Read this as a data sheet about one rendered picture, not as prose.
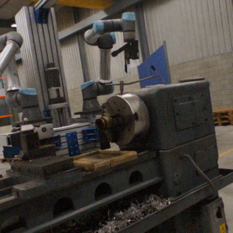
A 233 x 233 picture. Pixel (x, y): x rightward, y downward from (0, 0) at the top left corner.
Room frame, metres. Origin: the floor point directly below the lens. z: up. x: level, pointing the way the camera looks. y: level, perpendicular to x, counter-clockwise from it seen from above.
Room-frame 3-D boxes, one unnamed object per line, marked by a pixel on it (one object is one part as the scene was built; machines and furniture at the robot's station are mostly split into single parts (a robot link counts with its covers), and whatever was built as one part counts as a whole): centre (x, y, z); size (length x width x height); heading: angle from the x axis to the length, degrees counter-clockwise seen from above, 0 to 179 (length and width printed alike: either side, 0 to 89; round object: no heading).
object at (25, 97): (2.17, 0.60, 1.33); 0.13 x 0.12 x 0.14; 55
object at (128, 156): (1.72, 0.14, 0.89); 0.36 x 0.30 x 0.04; 40
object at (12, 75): (2.25, 0.70, 1.54); 0.15 x 0.12 x 0.55; 55
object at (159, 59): (8.70, -1.19, 1.18); 4.12 x 0.80 x 2.35; 4
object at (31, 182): (1.47, 0.45, 0.90); 0.47 x 0.30 x 0.06; 40
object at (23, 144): (1.56, 0.45, 1.07); 0.07 x 0.07 x 0.10; 40
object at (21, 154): (1.58, 0.44, 0.99); 0.20 x 0.10 x 0.05; 130
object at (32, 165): (1.51, 0.42, 0.95); 0.43 x 0.17 x 0.05; 40
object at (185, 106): (2.15, -0.35, 1.06); 0.59 x 0.48 x 0.39; 130
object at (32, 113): (2.17, 0.59, 1.21); 0.15 x 0.15 x 0.10
